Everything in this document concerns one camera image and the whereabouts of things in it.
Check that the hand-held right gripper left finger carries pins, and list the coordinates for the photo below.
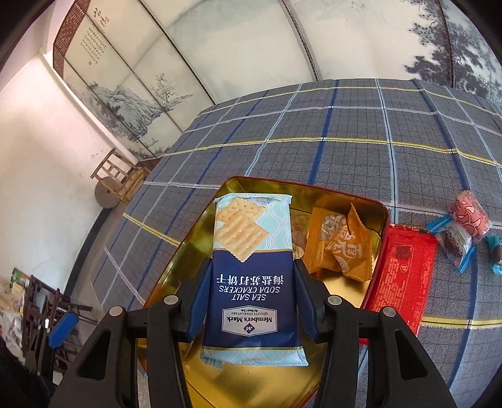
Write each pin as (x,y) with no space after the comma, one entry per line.
(198,302)

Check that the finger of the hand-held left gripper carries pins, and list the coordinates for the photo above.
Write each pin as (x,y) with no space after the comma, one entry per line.
(62,329)

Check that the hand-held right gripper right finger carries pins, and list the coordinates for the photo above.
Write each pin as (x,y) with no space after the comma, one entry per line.
(306,302)

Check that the gold tin box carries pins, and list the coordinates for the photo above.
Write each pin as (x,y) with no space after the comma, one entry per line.
(188,243)

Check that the orange snack packet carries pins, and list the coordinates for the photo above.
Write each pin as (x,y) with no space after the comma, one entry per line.
(337,247)

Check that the clear pastry packet red print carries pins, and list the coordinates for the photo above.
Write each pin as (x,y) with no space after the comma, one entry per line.
(300,231)

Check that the blue cracker packet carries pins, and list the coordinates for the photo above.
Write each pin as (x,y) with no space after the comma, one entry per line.
(251,251)

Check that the red snack packet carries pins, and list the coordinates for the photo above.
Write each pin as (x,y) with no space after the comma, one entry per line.
(400,270)

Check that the dark cookie blue wrapper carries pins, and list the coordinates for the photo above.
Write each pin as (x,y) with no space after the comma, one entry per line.
(455,239)

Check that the pink patterned snack packet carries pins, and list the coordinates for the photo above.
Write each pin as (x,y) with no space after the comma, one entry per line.
(468,214)

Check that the teal candy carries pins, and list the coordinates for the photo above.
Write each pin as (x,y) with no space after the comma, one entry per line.
(496,251)

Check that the dark wooden furniture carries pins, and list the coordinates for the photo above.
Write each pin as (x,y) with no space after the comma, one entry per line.
(39,298)

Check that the green cardboard box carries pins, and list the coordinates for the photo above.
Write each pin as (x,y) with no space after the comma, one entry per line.
(19,280)

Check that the round millstone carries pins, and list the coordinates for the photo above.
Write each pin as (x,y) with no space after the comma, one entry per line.
(106,192)

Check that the wooden chair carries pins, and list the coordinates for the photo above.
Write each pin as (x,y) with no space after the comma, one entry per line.
(125,176)

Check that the painted folding screen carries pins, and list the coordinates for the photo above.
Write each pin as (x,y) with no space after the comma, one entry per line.
(235,51)

